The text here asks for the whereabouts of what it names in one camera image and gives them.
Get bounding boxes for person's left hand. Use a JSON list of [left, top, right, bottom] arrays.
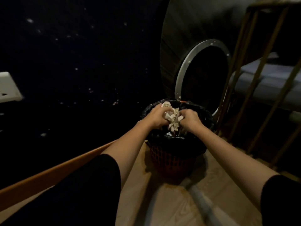
[[146, 104, 172, 129]]

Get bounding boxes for person's right hand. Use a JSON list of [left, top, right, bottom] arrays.
[[179, 109, 204, 133]]

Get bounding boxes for white paper scraps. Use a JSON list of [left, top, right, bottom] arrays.
[[161, 101, 185, 137]]

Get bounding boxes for person's left forearm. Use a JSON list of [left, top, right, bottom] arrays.
[[101, 120, 156, 188]]

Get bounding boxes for person's right forearm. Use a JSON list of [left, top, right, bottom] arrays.
[[191, 125, 280, 211]]

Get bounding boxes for black bin liner bag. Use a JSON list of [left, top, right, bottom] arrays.
[[141, 99, 215, 156]]

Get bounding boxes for red plastic waste basket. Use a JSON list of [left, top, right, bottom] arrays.
[[145, 139, 207, 179]]

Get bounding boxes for dark curved wooden panel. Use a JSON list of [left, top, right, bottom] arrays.
[[160, 0, 257, 108]]

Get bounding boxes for grey blue mattress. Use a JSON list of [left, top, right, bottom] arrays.
[[229, 52, 301, 111]]

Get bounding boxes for orange wooden baseboard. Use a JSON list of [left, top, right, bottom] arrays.
[[0, 140, 117, 212]]

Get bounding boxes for round metal ring frame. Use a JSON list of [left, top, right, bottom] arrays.
[[174, 39, 232, 116]]

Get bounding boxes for grey hose pipe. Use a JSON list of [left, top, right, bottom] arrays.
[[181, 178, 224, 226]]

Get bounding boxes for wooden bed ladder frame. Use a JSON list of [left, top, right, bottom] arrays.
[[215, 0, 301, 168]]

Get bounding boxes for white wall socket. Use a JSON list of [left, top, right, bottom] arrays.
[[0, 72, 24, 103]]

